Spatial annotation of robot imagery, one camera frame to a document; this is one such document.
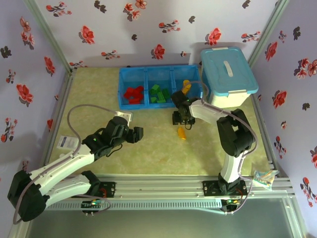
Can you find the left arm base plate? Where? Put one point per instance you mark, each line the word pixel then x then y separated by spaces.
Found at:
pixel 110 189

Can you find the aluminium side rail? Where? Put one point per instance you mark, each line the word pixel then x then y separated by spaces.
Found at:
pixel 64 94
pixel 265 136

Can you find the white storage box base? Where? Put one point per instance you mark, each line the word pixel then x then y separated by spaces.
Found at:
pixel 227 100

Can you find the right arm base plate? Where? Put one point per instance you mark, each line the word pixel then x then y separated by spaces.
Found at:
pixel 208 188

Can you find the grey metal panel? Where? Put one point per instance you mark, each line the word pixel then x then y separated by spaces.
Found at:
pixel 161 223

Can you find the orange curved lego brick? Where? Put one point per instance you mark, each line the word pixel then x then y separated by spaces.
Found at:
pixel 182 134

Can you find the crumpled plastic bag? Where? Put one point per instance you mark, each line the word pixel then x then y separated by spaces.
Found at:
pixel 262 179

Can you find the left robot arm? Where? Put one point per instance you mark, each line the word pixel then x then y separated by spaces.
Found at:
pixel 62 166

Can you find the aluminium frame post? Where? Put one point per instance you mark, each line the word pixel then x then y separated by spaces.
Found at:
pixel 269 32
pixel 52 37

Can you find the long aluminium frame rail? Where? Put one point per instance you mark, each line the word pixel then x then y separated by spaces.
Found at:
pixel 158 186

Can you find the blue storage box lid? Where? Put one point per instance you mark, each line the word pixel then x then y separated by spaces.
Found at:
pixel 223 74

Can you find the white paper label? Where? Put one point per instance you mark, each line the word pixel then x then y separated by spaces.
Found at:
pixel 68 142

